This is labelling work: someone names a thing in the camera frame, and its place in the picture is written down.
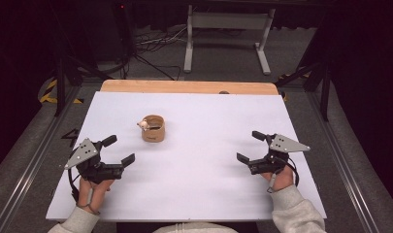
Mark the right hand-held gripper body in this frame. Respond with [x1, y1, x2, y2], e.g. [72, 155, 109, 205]
[247, 133, 311, 176]

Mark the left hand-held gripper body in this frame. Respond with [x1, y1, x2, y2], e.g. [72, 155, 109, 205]
[63, 138, 125, 184]

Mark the wooden pen holder with figurine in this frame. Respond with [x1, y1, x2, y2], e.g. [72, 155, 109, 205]
[136, 114, 166, 143]

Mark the person's right hand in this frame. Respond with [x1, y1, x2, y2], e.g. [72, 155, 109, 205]
[260, 164, 295, 192]

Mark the person's left hand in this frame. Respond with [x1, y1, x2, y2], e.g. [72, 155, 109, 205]
[77, 177, 115, 216]

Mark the white table board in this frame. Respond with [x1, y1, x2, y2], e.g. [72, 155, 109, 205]
[46, 91, 328, 222]

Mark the person's torso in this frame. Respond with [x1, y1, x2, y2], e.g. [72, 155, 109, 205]
[151, 221, 231, 233]

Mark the wooden table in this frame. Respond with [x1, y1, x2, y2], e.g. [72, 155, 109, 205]
[100, 79, 279, 96]

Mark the black device with red light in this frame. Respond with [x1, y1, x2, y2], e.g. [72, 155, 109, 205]
[113, 1, 137, 66]

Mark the white metal stand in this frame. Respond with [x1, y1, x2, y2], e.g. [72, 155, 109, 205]
[182, 4, 277, 76]

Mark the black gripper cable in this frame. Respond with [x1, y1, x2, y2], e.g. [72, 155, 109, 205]
[67, 168, 81, 203]
[285, 156, 300, 188]

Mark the grey wrist strap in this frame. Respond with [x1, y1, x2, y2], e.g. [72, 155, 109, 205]
[77, 187, 101, 216]
[266, 173, 279, 194]

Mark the aluminium floor rail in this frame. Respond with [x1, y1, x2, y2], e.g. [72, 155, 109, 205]
[305, 91, 379, 233]
[0, 85, 82, 233]

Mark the black floor cable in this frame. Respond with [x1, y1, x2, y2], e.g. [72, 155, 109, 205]
[132, 52, 182, 82]

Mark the bundle of floor cables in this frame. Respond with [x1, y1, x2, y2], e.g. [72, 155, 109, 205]
[134, 27, 188, 52]

